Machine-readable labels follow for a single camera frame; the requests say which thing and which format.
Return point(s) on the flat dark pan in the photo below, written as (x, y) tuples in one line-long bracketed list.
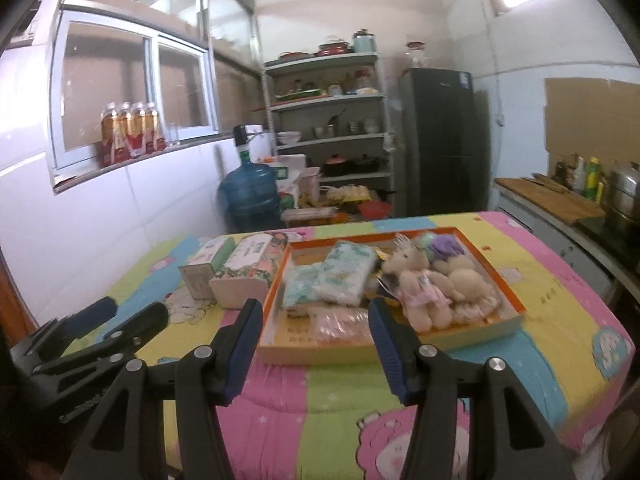
[(296, 55)]

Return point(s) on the row of condiment bottles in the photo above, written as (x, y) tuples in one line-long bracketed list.
[(592, 177)]

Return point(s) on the orange-rimmed cardboard box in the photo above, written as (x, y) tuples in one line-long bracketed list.
[(295, 335)]

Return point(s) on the blue water jug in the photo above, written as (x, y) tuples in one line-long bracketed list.
[(250, 195)]

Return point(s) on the green tray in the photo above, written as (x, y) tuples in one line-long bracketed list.
[(298, 94)]

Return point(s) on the dark grey fridge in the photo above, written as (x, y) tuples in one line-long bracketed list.
[(445, 145)]

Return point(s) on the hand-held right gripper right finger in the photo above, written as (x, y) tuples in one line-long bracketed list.
[(390, 355)]

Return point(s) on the shrink-wrapped bottled tea pack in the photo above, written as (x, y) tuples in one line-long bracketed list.
[(130, 135)]

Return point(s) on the black wok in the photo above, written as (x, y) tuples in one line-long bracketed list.
[(371, 164)]

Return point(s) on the glass jar with lid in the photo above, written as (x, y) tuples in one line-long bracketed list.
[(417, 55)]

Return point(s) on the small white bowls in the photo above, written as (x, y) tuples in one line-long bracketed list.
[(372, 125)]

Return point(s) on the teddy bear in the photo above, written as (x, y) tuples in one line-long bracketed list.
[(465, 277), (415, 280)]

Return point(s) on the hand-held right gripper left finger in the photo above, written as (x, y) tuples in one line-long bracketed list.
[(240, 350)]

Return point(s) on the bunch of bananas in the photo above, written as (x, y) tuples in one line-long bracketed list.
[(311, 201)]

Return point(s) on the white plastic container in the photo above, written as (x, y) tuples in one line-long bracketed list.
[(310, 185)]

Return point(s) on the red plastic basket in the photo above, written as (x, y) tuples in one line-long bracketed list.
[(375, 210)]

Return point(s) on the white bowl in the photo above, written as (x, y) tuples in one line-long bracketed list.
[(289, 137)]

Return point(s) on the steel steamer pot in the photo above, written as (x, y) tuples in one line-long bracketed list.
[(625, 195)]

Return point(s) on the teal enamel pot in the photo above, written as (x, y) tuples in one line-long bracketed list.
[(363, 42)]

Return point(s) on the cardboard wall sheets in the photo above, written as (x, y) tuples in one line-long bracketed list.
[(590, 120)]

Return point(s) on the tray of eggs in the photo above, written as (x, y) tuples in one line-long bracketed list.
[(348, 194)]

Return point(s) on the black pot with red lid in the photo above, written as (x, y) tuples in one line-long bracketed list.
[(337, 166)]

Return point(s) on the clear drinking glass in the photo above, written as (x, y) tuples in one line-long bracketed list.
[(173, 135)]

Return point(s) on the red cooking pot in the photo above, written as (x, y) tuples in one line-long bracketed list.
[(332, 49)]

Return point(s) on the wooden chopping board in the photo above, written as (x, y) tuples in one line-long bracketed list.
[(545, 200)]

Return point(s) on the steel cup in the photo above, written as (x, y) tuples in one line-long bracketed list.
[(354, 127)]

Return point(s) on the grey kitchen counter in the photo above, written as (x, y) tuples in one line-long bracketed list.
[(530, 225)]

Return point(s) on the white sack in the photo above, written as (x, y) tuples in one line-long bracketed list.
[(285, 172)]

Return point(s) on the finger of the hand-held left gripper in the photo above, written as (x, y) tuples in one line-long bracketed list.
[(135, 327), (85, 317)]

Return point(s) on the black and white water pump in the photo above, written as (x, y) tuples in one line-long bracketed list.
[(242, 137)]

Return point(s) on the pink beads packet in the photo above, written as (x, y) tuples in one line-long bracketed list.
[(340, 325)]

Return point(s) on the grey metal shelf rack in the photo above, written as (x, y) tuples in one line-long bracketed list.
[(385, 110)]

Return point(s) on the green tissue box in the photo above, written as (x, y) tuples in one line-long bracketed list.
[(205, 260)]

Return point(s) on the mint green soft puff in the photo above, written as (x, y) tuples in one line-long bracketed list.
[(425, 241)]

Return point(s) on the floral tissue box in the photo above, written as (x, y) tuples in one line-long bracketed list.
[(245, 260)]

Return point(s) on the steel pot with ladle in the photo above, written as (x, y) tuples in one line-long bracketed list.
[(323, 131)]

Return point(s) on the sliding window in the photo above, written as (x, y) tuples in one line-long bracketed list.
[(100, 90)]

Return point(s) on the black cooktop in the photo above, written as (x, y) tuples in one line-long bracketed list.
[(595, 225)]

